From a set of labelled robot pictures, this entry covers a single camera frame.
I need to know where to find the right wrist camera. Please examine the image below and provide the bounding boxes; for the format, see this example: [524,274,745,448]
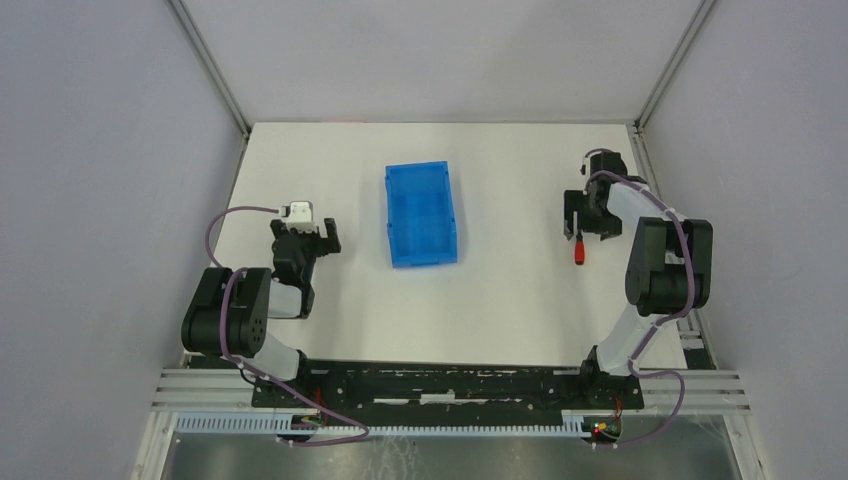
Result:
[581,150,628,177]

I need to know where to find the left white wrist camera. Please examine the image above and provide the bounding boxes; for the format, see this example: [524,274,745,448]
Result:
[279,201,317,233]

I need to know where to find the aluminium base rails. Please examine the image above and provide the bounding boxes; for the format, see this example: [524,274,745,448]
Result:
[151,369,254,412]

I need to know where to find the blue plastic bin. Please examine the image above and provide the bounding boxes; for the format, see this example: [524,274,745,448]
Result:
[385,161,459,269]

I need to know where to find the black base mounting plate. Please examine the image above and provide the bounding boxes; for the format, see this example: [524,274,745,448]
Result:
[290,359,644,427]

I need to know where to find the white slotted cable duct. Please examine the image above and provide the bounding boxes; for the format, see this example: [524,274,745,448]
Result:
[174,412,590,439]

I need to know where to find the left aluminium corner post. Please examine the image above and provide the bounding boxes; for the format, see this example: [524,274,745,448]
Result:
[164,0,252,141]

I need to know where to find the red black screwdriver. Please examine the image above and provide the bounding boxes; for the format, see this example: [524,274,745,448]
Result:
[574,230,586,266]

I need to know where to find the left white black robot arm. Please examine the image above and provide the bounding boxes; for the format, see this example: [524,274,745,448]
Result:
[182,200,580,387]

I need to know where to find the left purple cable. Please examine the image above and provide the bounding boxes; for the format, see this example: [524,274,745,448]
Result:
[204,205,371,448]

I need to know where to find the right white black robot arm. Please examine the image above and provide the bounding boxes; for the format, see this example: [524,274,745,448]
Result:
[563,148,713,377]

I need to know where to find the grey aluminium frame rail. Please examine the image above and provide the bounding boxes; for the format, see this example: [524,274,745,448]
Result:
[634,0,718,131]

